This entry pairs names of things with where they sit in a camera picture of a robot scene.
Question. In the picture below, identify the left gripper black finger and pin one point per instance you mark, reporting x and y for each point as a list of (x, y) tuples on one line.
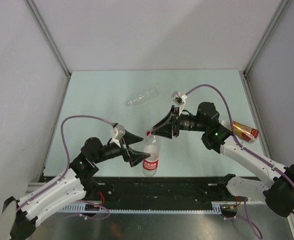
[(136, 157), (130, 138)]

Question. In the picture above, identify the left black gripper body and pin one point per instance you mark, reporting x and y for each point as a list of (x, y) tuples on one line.
[(126, 156)]

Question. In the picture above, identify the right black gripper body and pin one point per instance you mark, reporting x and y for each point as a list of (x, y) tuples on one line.
[(178, 122)]

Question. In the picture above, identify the red label plastic bottle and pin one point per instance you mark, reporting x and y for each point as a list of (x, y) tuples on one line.
[(153, 147)]

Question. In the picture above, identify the clear plastic water bottle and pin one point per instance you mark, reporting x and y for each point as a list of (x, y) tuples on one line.
[(143, 96)]

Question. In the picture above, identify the yellow red tea bottle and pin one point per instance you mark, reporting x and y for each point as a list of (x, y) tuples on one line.
[(242, 131)]

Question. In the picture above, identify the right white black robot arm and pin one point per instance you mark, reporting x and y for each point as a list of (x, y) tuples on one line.
[(275, 183)]

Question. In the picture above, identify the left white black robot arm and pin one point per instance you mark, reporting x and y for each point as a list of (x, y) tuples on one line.
[(73, 184)]

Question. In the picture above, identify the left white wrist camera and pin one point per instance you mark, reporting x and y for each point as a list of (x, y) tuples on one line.
[(117, 133)]

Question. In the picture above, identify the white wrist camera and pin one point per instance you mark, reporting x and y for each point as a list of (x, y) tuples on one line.
[(179, 99), (117, 133)]

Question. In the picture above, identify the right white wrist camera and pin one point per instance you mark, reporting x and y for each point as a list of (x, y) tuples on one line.
[(179, 99)]

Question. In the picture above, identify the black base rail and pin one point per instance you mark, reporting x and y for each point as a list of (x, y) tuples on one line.
[(164, 192)]

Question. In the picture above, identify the grey slotted cable duct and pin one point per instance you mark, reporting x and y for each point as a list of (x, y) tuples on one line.
[(215, 207)]

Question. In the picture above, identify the right aluminium frame post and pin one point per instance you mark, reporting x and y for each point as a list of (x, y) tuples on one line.
[(267, 34)]

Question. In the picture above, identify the aluminium frame post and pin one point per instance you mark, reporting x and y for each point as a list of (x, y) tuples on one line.
[(267, 34), (35, 13)]

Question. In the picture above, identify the left aluminium frame post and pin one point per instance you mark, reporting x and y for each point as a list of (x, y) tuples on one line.
[(35, 13)]

